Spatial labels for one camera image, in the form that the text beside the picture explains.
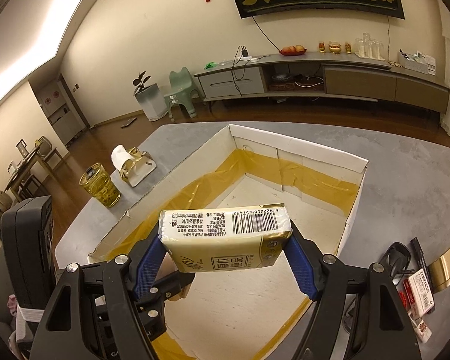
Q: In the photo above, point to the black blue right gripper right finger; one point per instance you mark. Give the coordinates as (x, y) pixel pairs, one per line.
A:
(381, 327)

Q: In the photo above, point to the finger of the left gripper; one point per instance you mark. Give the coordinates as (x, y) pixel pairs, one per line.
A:
(151, 306)

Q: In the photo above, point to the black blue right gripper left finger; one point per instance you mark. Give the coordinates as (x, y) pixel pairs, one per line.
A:
(92, 312)

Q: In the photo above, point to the red white card box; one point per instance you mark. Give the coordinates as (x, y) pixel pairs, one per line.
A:
(419, 294)

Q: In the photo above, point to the black glasses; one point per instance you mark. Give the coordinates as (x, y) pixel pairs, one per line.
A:
(396, 261)

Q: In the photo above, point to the yellow tissue pack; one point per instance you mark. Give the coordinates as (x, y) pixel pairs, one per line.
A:
(225, 239)

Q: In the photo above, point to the black marker pen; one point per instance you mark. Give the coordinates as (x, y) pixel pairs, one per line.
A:
(419, 258)

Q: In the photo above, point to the gold square tin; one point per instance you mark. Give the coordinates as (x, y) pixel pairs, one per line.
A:
(440, 272)

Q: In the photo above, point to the white cardboard box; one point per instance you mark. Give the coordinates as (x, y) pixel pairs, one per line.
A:
(245, 313)

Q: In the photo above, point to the yellow glass cup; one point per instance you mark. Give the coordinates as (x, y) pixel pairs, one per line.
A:
(97, 182)

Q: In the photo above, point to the potted plant white pot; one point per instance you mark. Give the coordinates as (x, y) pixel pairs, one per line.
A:
(149, 97)

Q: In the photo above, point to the green child chair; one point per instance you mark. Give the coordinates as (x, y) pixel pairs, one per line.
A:
(183, 89)

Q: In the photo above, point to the long grey tv cabinet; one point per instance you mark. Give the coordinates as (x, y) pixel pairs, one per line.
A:
(318, 75)

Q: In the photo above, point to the white organiser box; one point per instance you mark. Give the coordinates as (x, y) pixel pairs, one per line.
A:
(418, 62)

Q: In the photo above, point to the clear glasses on tray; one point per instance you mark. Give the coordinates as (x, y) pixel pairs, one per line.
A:
(366, 47)

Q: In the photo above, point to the red fruit bowl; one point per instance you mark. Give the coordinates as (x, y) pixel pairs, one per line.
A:
(293, 50)

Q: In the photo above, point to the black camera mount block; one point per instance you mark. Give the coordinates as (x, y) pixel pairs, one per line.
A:
(27, 234)

